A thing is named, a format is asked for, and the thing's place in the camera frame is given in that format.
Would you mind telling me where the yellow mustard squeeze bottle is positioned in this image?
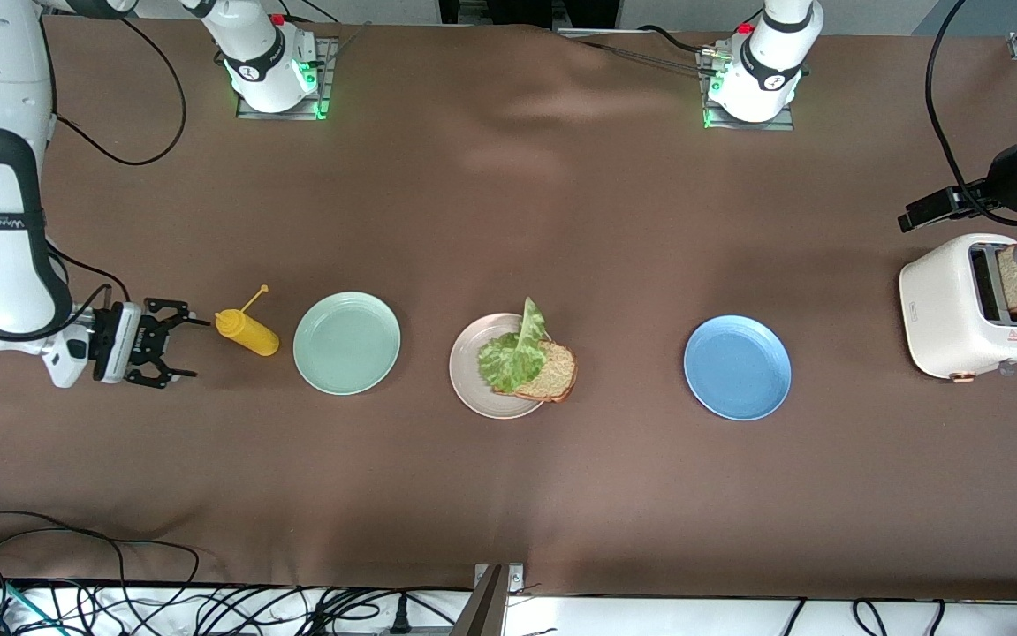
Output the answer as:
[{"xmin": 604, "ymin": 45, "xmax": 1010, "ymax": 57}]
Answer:
[{"xmin": 215, "ymin": 284, "xmax": 280, "ymax": 357}]

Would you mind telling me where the green lettuce leaf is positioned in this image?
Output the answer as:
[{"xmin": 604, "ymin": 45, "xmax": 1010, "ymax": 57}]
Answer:
[{"xmin": 476, "ymin": 297, "xmax": 550, "ymax": 395}]

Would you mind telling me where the mint green plate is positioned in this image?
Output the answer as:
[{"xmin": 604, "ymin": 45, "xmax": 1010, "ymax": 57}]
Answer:
[{"xmin": 292, "ymin": 291, "xmax": 402, "ymax": 396}]

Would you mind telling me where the blue plate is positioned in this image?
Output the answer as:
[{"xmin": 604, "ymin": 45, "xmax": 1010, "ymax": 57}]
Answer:
[{"xmin": 683, "ymin": 315, "xmax": 793, "ymax": 421}]

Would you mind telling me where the beige plate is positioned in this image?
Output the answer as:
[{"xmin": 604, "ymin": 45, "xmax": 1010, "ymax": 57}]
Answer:
[{"xmin": 449, "ymin": 313, "xmax": 559, "ymax": 420}]

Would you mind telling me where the white toaster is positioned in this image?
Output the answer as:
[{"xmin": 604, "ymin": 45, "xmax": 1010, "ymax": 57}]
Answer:
[{"xmin": 899, "ymin": 233, "xmax": 1017, "ymax": 386}]

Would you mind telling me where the brown table cloth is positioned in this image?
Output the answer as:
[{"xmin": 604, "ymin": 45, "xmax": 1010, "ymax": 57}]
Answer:
[{"xmin": 0, "ymin": 16, "xmax": 1017, "ymax": 602}]

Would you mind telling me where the black equipment box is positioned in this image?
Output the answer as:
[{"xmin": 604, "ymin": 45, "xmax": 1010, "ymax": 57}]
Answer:
[{"xmin": 437, "ymin": 0, "xmax": 619, "ymax": 33}]

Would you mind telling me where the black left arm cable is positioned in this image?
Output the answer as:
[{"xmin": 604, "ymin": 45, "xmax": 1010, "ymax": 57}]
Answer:
[{"xmin": 924, "ymin": 0, "xmax": 1017, "ymax": 229}]

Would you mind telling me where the long black cable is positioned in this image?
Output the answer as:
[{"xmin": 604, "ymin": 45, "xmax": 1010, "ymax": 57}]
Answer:
[{"xmin": 0, "ymin": 511, "xmax": 201, "ymax": 619}]

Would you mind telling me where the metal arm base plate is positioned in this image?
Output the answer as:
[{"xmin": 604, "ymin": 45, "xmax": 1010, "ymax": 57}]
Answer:
[
  {"xmin": 236, "ymin": 35, "xmax": 338, "ymax": 122},
  {"xmin": 700, "ymin": 49, "xmax": 796, "ymax": 132}
]

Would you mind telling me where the black base cable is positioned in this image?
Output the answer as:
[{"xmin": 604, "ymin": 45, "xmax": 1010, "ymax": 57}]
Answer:
[
  {"xmin": 281, "ymin": 0, "xmax": 372, "ymax": 54},
  {"xmin": 574, "ymin": 25, "xmax": 743, "ymax": 72}
]

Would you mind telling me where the grey metal camera post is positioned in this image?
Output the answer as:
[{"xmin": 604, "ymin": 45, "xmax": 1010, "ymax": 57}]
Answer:
[{"xmin": 462, "ymin": 562, "xmax": 527, "ymax": 636}]

